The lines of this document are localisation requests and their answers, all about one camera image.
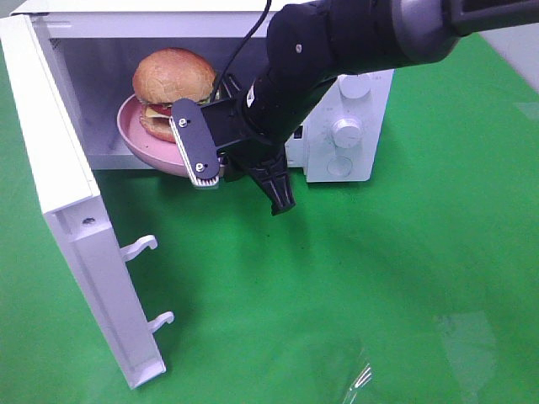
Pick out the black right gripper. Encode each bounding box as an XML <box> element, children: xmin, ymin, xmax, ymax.
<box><xmin>218</xmin><ymin>72</ymin><xmax>335</xmax><ymax>215</ymax></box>

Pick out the round door release button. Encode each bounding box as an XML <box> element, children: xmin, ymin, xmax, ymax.
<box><xmin>327</xmin><ymin>157</ymin><xmax>353</xmax><ymax>178</ymax></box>

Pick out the pink round plate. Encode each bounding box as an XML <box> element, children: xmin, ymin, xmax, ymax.
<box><xmin>117</xmin><ymin>95</ymin><xmax>188</xmax><ymax>178</ymax></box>

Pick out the burger with sesame-free bun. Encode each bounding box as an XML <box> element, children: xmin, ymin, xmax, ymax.
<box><xmin>132</xmin><ymin>48</ymin><xmax>216</xmax><ymax>143</ymax></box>

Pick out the white microwave door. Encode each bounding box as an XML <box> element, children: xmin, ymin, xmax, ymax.
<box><xmin>1</xmin><ymin>14</ymin><xmax>166</xmax><ymax>388</ymax></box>

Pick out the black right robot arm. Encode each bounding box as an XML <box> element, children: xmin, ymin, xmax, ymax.
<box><xmin>225</xmin><ymin>1</ymin><xmax>538</xmax><ymax>214</ymax></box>

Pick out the white microwave oven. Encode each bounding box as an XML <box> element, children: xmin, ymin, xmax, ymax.
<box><xmin>10</xmin><ymin>0</ymin><xmax>397</xmax><ymax>183</ymax></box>

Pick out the lower white round knob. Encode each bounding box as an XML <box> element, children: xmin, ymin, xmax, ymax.
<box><xmin>331</xmin><ymin>118</ymin><xmax>363</xmax><ymax>149</ymax></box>

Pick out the white round knob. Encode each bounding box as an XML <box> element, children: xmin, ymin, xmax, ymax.
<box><xmin>331</xmin><ymin>118</ymin><xmax>363</xmax><ymax>149</ymax></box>
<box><xmin>338</xmin><ymin>73</ymin><xmax>371</xmax><ymax>99</ymax></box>

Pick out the upper white round knob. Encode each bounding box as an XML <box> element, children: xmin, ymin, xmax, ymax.
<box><xmin>338</xmin><ymin>73</ymin><xmax>371</xmax><ymax>99</ymax></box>

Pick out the upper white door latch hook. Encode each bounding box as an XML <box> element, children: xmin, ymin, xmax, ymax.
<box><xmin>120</xmin><ymin>235</ymin><xmax>158</xmax><ymax>262</ymax></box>

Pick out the white door latch hook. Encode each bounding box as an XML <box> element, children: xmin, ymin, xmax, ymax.
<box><xmin>120</xmin><ymin>235</ymin><xmax>158</xmax><ymax>262</ymax></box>
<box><xmin>147</xmin><ymin>311</ymin><xmax>174</xmax><ymax>333</ymax></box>

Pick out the lower white door latch hook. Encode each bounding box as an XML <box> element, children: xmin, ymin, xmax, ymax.
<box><xmin>147</xmin><ymin>311</ymin><xmax>174</xmax><ymax>333</ymax></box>

